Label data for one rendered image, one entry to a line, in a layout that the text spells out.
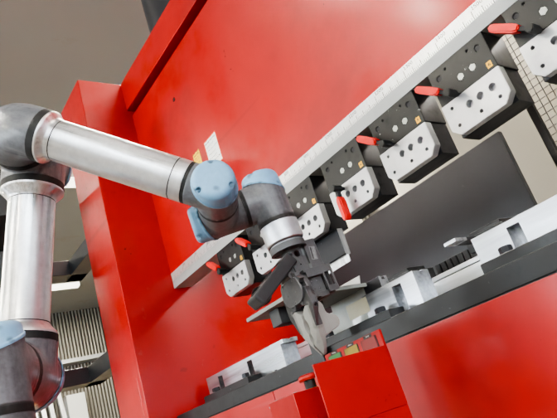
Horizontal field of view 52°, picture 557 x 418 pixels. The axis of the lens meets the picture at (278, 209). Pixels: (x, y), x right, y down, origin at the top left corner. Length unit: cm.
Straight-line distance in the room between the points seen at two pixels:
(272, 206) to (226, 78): 95
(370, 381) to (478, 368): 23
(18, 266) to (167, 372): 116
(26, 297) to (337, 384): 56
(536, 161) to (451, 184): 215
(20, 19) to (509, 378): 354
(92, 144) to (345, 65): 75
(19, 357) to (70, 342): 905
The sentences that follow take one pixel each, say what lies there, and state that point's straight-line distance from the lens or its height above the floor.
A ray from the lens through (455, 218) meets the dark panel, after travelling 195.
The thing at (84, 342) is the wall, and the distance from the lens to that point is 1006.
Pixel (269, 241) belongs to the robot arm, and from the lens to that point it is 108.
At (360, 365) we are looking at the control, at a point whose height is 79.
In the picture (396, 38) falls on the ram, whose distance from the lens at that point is 143.
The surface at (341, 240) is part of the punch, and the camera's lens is 156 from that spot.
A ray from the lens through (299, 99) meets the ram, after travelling 166.
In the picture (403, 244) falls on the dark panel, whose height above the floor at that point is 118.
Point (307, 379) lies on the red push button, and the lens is 113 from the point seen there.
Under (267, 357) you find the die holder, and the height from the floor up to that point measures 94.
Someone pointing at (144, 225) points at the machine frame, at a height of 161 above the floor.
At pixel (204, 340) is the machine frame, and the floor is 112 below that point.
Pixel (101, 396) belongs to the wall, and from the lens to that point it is 994.
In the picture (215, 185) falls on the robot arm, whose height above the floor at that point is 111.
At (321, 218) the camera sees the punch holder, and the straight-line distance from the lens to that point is 156.
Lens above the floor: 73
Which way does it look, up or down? 20 degrees up
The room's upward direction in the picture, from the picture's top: 18 degrees counter-clockwise
